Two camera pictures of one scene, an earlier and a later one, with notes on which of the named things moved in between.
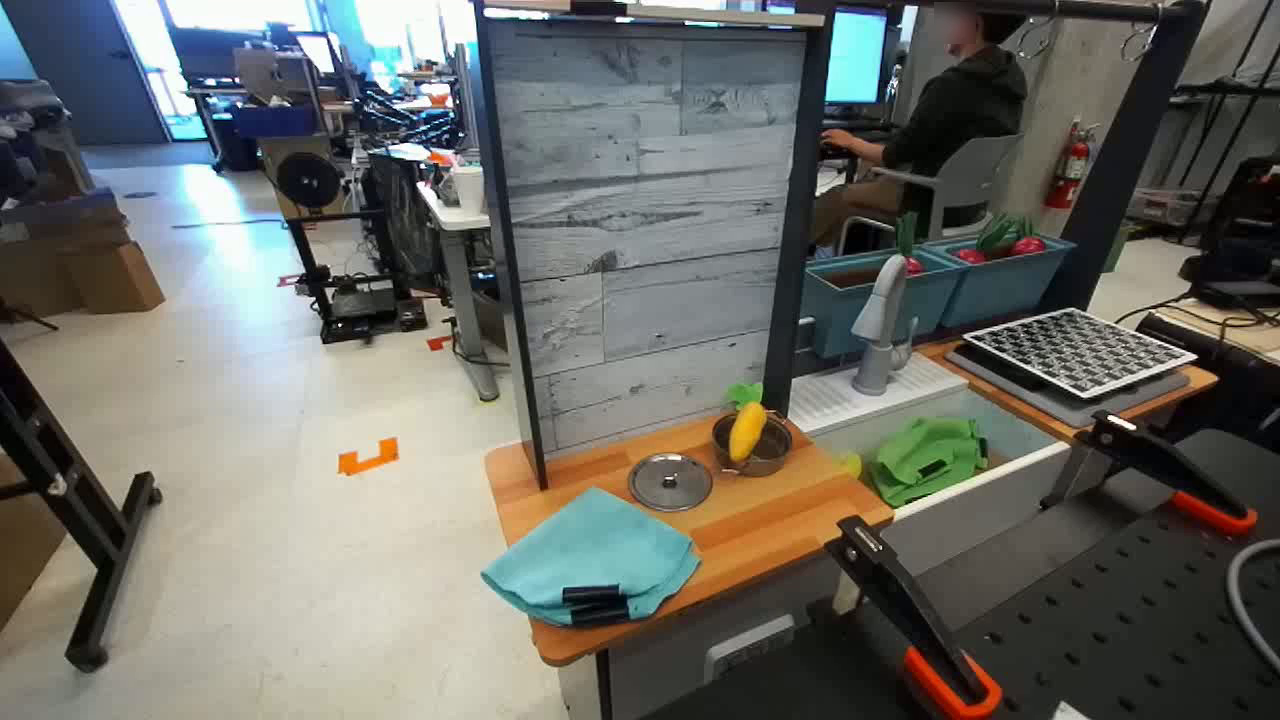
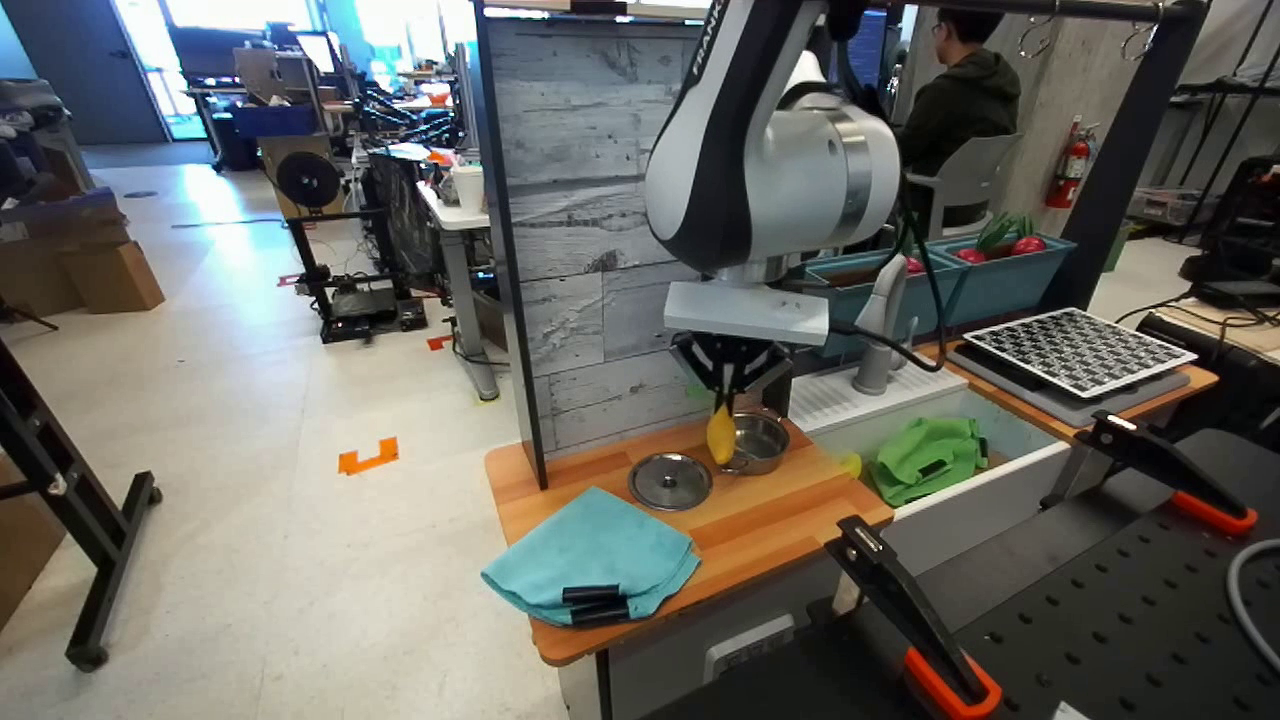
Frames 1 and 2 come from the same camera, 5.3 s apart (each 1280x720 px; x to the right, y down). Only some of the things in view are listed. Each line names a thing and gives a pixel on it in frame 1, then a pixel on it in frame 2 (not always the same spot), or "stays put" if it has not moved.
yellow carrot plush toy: (749, 423) to (720, 432)
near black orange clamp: (932, 660) stays put
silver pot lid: (669, 483) stays put
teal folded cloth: (589, 537) stays put
